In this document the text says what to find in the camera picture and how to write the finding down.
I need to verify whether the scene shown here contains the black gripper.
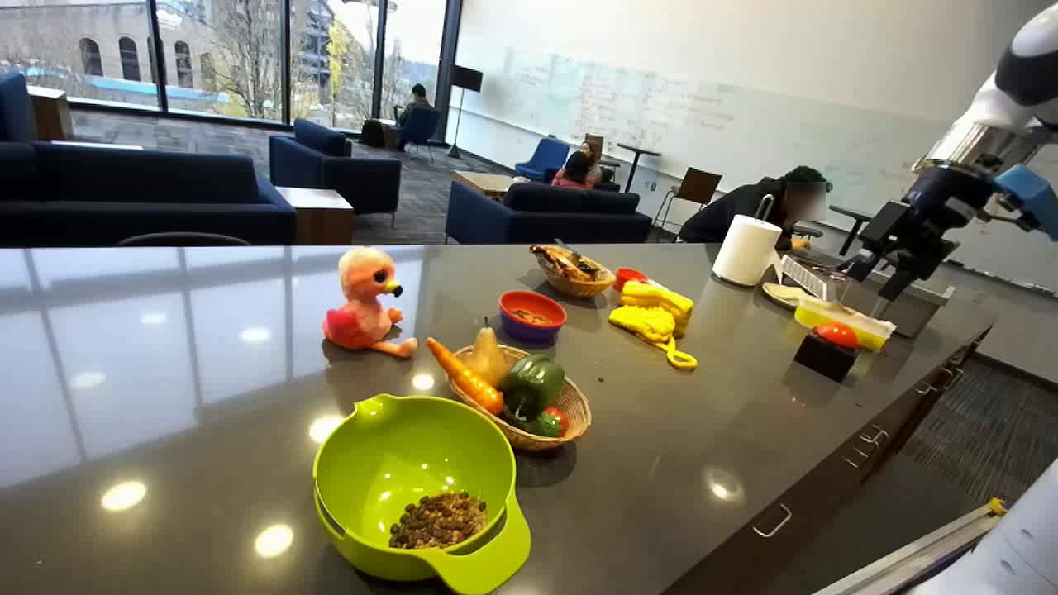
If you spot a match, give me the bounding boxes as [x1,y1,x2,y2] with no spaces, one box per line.
[839,166,997,301]

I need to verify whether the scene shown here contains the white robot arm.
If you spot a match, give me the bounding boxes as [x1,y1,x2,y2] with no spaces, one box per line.
[839,2,1058,301]

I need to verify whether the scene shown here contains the small red toy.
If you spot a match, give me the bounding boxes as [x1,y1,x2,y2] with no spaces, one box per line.
[615,269,647,291]

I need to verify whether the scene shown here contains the green toy pepper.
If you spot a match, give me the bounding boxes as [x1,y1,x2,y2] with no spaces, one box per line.
[501,352,566,423]

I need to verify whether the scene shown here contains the orange toy carrot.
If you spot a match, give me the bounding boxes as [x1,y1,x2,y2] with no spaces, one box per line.
[428,338,502,412]

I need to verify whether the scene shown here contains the yellow tray with papers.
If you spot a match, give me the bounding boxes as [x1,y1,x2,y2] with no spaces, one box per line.
[795,297,896,351]

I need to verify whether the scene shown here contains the person leaning over table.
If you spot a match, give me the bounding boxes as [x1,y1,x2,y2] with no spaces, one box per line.
[679,166,831,251]

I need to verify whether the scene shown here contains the red button on black box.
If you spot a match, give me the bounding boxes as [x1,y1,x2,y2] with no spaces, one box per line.
[798,324,860,384]

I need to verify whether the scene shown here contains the white paper towel roll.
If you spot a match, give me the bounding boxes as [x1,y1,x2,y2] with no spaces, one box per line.
[712,215,780,288]

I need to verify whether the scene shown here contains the wicker basket with bread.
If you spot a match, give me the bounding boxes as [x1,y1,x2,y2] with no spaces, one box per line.
[529,244,615,297]

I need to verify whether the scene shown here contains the dark blue couch back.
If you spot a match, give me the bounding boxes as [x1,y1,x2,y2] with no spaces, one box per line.
[448,180,653,244]

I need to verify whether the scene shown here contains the red and blue small bowl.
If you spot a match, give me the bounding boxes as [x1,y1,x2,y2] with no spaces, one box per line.
[501,291,566,345]

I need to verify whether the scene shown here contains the wicker basket with vegetables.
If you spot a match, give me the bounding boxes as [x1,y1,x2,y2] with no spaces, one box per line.
[449,345,592,454]

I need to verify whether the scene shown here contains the brown pellets in bowl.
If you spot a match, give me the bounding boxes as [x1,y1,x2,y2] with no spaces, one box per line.
[391,492,485,548]

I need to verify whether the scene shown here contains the green plastic bowl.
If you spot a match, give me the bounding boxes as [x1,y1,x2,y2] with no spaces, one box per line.
[311,394,532,595]

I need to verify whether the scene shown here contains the dark blue armchair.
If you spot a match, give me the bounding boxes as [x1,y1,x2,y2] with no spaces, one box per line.
[267,118,399,215]

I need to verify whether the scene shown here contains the dark blue sofa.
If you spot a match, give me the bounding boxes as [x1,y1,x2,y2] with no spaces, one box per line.
[0,142,296,249]

